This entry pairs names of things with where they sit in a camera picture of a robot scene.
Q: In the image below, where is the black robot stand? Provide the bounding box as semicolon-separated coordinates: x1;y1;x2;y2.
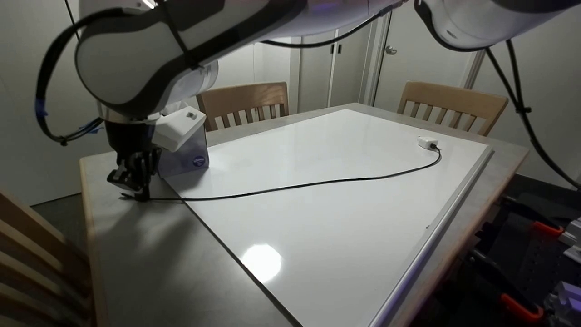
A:
415;175;581;327

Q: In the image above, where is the red handled black clamp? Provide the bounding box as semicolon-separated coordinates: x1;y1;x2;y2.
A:
529;220;568;244
497;293;546;324

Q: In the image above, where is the large white board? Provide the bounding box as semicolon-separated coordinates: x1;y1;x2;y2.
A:
161;107;495;327

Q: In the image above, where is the white charger adapter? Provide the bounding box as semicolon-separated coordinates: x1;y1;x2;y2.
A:
417;135;442;153

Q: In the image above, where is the light wooden slat-back chair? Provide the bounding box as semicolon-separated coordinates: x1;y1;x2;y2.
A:
0;189;96;327
195;80;290;133
395;80;510;138

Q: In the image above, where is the black charger cable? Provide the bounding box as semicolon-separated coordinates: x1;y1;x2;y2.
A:
117;144;444;205

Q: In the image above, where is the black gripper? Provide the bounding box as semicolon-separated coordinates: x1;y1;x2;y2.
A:
105;122;161;202

